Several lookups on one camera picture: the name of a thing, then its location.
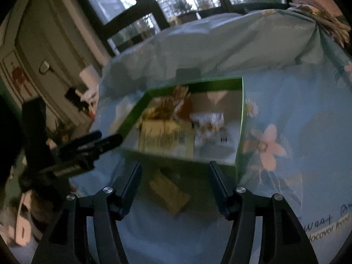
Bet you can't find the black floor lamp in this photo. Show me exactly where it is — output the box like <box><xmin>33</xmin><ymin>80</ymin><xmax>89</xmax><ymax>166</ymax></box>
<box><xmin>38</xmin><ymin>60</ymin><xmax>51</xmax><ymax>75</ymax></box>

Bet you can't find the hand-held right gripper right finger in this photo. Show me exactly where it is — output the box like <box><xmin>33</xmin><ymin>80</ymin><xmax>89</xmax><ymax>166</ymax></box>
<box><xmin>209</xmin><ymin>160</ymin><xmax>319</xmax><ymax>264</ymax></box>

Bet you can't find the stack of folded cloths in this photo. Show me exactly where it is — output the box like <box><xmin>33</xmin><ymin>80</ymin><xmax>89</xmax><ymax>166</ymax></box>
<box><xmin>289</xmin><ymin>0</ymin><xmax>351</xmax><ymax>47</ymax></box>

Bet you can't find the blue floral bedsheet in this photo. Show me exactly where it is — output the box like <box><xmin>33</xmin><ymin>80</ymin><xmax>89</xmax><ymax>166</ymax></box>
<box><xmin>16</xmin><ymin>8</ymin><xmax>352</xmax><ymax>264</ymax></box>

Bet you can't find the pale crinkled snack packet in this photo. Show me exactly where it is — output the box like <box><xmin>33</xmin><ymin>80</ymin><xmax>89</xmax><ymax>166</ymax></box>
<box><xmin>141</xmin><ymin>99</ymin><xmax>176</xmax><ymax>121</ymax></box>

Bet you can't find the green cardboard box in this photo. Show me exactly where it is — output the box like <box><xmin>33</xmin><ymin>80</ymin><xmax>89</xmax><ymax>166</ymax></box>
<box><xmin>117</xmin><ymin>76</ymin><xmax>245</xmax><ymax>183</ymax></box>

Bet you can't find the white striped snack packet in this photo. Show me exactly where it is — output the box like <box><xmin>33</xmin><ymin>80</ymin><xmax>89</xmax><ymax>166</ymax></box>
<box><xmin>190</xmin><ymin>111</ymin><xmax>231</xmax><ymax>147</ymax></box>

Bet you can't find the framed wall picture red print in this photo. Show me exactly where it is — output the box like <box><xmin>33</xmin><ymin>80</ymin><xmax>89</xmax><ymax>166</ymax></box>
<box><xmin>0</xmin><ymin>51</ymin><xmax>36</xmax><ymax>105</ymax></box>

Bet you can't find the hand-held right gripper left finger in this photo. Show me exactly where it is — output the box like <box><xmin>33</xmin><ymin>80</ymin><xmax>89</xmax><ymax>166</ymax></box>
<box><xmin>31</xmin><ymin>161</ymin><xmax>143</xmax><ymax>264</ymax></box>

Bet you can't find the black stand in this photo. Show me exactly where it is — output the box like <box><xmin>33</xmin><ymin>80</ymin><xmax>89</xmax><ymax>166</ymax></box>
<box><xmin>64</xmin><ymin>87</ymin><xmax>88</xmax><ymax>112</ymax></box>

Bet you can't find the yellow snack packet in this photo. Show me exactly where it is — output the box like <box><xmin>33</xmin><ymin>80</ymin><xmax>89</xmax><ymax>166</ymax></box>
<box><xmin>148</xmin><ymin>170</ymin><xmax>191</xmax><ymax>216</ymax></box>

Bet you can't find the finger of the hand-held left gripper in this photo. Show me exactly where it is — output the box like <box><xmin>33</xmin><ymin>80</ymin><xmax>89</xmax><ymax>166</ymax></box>
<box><xmin>58</xmin><ymin>130</ymin><xmax>103</xmax><ymax>156</ymax></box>
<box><xmin>82</xmin><ymin>133</ymin><xmax>123</xmax><ymax>156</ymax></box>

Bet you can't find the white paper roll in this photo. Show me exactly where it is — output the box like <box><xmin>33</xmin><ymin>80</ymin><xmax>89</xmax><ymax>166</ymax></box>
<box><xmin>79</xmin><ymin>64</ymin><xmax>100</xmax><ymax>88</ymax></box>

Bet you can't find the white crumpled cloth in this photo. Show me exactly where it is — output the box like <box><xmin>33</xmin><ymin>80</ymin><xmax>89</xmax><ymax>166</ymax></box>
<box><xmin>82</xmin><ymin>84</ymin><xmax>101</xmax><ymax>119</ymax></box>

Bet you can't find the cream snack packet green print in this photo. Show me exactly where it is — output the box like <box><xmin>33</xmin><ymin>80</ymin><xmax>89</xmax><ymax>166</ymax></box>
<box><xmin>137</xmin><ymin>119</ymin><xmax>196</xmax><ymax>160</ymax></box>

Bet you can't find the black window frame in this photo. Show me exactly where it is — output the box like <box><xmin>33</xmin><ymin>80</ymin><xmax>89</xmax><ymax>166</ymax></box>
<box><xmin>63</xmin><ymin>0</ymin><xmax>292</xmax><ymax>55</ymax></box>

